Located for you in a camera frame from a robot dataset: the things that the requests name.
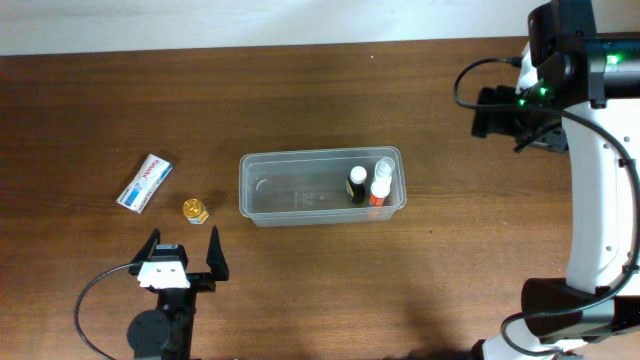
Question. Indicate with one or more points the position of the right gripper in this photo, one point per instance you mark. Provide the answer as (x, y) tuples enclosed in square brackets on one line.
[(486, 112)]

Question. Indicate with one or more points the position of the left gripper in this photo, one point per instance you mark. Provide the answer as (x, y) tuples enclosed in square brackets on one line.
[(201, 279)]

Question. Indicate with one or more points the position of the white Panadol box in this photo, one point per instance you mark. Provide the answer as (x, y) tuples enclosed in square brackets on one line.
[(144, 184)]

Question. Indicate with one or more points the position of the white dropper bottle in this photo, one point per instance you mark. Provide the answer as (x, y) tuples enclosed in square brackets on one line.
[(384, 170)]

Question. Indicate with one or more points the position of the orange tube white cap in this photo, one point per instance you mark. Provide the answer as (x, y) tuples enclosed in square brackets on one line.
[(379, 191)]

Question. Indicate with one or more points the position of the dark bottle white cap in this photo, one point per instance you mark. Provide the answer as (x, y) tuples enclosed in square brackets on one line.
[(355, 184)]

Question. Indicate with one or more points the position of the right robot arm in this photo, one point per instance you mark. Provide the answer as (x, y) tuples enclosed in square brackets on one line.
[(577, 93)]

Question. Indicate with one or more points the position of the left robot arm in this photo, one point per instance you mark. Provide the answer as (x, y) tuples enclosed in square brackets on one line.
[(165, 332)]

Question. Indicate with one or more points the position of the clear plastic container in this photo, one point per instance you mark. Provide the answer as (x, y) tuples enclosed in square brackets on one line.
[(309, 187)]

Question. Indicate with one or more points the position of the gold lid small jar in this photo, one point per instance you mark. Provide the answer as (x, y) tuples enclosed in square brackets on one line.
[(195, 211)]

